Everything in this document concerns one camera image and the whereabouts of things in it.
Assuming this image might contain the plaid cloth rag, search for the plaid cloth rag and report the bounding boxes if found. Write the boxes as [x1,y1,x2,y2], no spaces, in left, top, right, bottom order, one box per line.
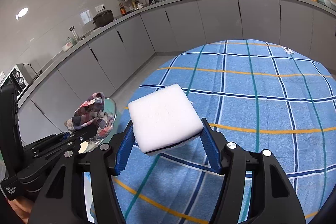
[64,92,105,132]

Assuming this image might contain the grey lower cabinets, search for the grey lower cabinets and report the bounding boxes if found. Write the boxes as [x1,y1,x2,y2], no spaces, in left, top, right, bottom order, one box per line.
[19,0,335,143]

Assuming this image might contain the white microwave oven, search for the white microwave oven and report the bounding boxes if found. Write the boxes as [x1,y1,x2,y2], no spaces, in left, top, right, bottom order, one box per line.
[1,63,33,100]

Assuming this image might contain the white sponge block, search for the white sponge block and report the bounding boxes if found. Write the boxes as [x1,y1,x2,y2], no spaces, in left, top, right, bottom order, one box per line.
[127,84,204,155]

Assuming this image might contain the black rice cooker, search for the black rice cooker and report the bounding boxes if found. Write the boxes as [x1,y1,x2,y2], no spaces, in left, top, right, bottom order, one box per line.
[93,10,114,29]

